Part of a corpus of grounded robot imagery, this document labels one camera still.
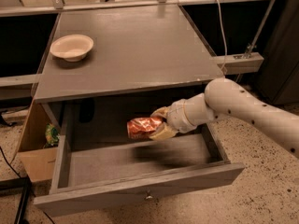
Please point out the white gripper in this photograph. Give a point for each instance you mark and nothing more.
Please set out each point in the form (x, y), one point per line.
(177, 117)

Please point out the crushed red coke can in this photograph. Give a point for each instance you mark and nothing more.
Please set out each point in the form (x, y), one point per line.
(142, 128)

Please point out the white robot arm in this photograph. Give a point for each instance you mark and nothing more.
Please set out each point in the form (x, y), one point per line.
(223, 98)

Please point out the metal drawer knob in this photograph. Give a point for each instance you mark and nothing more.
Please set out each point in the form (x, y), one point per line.
(148, 196)

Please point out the open grey top drawer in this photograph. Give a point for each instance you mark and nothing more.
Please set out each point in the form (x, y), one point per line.
(90, 175)

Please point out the grey wooden cabinet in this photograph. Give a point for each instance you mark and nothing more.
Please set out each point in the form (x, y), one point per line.
(142, 58)

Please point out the green snack bag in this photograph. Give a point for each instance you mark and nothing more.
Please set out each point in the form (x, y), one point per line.
(52, 136)

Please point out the white paper bowl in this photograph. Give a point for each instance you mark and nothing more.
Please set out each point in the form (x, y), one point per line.
(72, 48)

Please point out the dark cabinet on right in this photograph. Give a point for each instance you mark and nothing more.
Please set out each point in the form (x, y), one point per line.
(278, 77)

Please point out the brown cardboard box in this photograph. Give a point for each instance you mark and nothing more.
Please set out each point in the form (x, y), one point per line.
(38, 161)

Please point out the metal diagonal rod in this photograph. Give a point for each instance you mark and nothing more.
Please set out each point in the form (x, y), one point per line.
(248, 52)

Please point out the grey wooden side rail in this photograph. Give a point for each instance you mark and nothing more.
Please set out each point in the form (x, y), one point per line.
(237, 64)

